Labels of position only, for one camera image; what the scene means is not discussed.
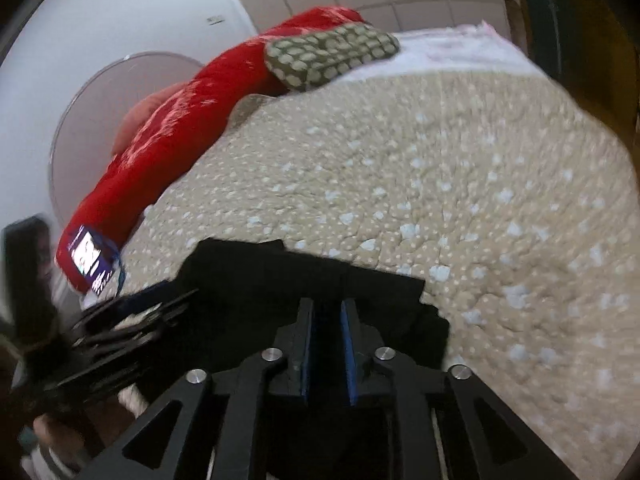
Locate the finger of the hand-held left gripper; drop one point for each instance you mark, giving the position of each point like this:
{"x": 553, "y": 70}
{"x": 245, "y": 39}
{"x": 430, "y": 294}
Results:
{"x": 140, "y": 307}
{"x": 110, "y": 360}

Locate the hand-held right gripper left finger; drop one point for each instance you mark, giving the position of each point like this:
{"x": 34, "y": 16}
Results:
{"x": 304, "y": 350}

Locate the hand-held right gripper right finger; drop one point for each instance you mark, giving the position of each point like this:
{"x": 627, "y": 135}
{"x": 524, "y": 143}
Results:
{"x": 350, "y": 355}

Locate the black pants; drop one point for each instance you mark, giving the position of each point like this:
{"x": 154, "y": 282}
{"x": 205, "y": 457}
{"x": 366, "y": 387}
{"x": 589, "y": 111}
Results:
{"x": 240, "y": 290}

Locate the person's left hand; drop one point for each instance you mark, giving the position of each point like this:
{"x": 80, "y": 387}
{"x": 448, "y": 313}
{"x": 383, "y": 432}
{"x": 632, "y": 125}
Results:
{"x": 65, "y": 435}

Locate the pale round headboard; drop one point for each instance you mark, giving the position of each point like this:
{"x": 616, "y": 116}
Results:
{"x": 85, "y": 130}

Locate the beige dotted quilted blanket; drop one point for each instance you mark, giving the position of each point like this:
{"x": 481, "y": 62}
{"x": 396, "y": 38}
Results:
{"x": 425, "y": 185}

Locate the pink pillow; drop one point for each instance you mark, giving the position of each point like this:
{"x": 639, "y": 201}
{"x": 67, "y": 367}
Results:
{"x": 137, "y": 120}

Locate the red floral quilt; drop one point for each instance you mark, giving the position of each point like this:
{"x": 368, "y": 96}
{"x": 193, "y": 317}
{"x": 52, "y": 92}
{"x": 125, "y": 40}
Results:
{"x": 200, "y": 110}

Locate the olive dotted pillow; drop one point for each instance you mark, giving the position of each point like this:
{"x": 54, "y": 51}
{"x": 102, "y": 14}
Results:
{"x": 330, "y": 52}

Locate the white bed sheet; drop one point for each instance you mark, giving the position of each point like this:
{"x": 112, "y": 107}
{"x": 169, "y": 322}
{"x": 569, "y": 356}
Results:
{"x": 450, "y": 52}

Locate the wooden door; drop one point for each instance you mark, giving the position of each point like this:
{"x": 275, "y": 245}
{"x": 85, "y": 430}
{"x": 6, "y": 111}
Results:
{"x": 600, "y": 25}

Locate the wall light switch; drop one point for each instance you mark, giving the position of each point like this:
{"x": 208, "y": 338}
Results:
{"x": 215, "y": 20}

